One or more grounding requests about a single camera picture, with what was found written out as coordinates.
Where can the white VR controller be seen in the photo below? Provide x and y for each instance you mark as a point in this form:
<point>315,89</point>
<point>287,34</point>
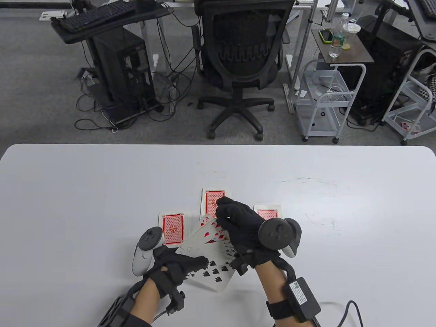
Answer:
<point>277,235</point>
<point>141,259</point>

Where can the person's left forearm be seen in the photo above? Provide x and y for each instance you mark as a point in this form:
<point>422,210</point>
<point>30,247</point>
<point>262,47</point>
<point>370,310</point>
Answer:
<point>146,303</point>

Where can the black white checkered cloth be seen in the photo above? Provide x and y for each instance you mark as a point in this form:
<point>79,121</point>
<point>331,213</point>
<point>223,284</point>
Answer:
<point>430,90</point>

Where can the clear bottle green label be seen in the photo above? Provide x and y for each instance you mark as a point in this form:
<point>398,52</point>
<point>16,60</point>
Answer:
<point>337,41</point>

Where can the green case phone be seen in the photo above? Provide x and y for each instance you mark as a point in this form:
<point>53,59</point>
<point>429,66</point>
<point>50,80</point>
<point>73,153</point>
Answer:
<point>326,36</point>

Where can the white paper slip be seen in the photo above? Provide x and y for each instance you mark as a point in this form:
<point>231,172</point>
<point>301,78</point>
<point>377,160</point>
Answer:
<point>301,92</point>

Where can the black mesh office chair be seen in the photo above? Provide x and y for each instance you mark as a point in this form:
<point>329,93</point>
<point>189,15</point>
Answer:
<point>238,73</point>

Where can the grey floor power socket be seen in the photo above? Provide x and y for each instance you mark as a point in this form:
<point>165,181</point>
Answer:
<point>87,73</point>

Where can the aluminium frame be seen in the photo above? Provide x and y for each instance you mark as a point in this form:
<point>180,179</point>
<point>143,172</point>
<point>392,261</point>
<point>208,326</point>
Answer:
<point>290,98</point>

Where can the black computer tower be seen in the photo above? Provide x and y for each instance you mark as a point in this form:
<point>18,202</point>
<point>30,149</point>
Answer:
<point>119,68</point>

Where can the black keyboard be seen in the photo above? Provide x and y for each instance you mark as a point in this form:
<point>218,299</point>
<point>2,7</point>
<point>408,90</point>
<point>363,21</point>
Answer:
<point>430,6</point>
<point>95,15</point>

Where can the brown top side table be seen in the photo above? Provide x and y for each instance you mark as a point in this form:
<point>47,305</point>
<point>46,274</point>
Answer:
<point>357,51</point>

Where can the white desk leg frame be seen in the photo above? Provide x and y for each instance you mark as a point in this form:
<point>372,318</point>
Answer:
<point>145,37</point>

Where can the white paper box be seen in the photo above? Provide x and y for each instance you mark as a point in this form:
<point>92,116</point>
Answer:
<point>51,15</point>

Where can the white red-print packet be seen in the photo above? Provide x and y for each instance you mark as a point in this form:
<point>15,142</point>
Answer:
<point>407,126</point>

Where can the pile of dealt playing cards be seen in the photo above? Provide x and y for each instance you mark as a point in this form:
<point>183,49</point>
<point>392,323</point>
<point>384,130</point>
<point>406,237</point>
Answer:
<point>201,243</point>
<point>211,199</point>
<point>173,228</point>
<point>269,212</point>

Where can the clear plastic cup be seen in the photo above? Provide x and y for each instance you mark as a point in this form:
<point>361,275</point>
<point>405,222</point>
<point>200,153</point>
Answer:
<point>352,28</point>

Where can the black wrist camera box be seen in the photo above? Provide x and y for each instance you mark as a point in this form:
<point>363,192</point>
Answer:
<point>115,313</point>
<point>301,299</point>

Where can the person's left hand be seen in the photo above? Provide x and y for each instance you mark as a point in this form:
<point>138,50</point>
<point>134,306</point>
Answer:
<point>170,272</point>

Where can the person's right hand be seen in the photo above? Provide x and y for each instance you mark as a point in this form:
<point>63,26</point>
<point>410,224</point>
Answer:
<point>245,235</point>

